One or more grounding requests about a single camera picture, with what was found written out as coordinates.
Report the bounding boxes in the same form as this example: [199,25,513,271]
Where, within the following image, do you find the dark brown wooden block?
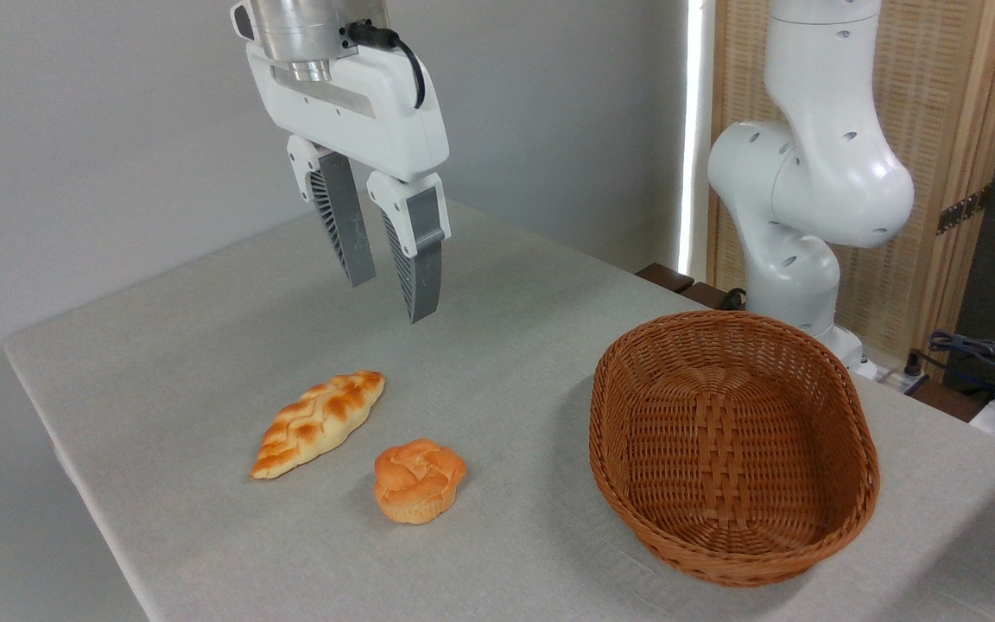
[636,263,695,295]
[679,282,747,312]

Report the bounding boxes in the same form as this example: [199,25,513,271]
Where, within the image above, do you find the wooden woven folding screen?
[707,0,995,364]

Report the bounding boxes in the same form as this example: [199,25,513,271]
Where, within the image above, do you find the blue-grey cable bundle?
[928,331,995,407]

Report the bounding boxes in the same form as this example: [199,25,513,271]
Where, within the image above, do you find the round knotted bread bun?
[374,439,468,525]

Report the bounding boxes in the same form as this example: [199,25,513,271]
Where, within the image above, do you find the long braided bread loaf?
[250,371,386,480]

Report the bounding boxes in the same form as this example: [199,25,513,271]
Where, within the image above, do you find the grey tablecloth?
[3,194,995,622]

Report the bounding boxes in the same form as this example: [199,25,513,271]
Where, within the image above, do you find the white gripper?
[244,43,452,325]

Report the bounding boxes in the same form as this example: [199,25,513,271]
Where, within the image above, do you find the brown oval wicker basket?
[589,310,881,588]

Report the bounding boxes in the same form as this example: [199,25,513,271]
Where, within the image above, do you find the metal screen hinge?
[936,184,992,236]

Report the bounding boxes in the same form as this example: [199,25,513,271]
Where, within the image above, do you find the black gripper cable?
[346,21,426,111]

